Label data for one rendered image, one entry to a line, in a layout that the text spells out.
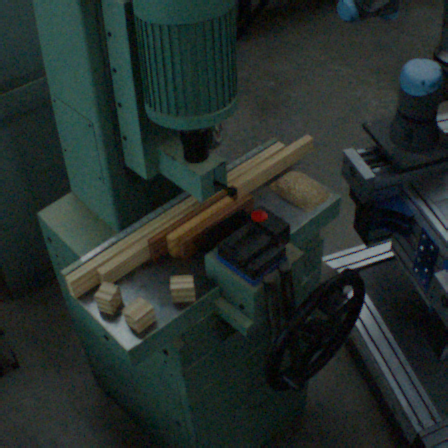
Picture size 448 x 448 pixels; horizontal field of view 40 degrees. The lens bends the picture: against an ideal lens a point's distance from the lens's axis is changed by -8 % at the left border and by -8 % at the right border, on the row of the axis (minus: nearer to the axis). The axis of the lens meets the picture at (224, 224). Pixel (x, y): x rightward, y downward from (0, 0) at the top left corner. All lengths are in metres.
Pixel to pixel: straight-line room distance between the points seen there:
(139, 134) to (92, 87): 0.14
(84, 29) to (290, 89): 2.38
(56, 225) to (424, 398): 1.16
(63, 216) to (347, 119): 1.98
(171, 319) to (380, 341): 0.96
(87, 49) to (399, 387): 1.33
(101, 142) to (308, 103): 2.14
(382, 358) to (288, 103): 1.75
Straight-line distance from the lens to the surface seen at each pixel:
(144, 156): 1.35
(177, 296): 1.26
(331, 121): 3.29
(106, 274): 1.30
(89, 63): 1.29
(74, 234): 1.60
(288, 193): 1.47
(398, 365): 2.02
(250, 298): 1.22
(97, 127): 1.37
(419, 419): 1.93
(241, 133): 3.19
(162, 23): 1.07
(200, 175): 1.27
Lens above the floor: 1.88
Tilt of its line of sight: 44 degrees down
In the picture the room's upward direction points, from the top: 4 degrees counter-clockwise
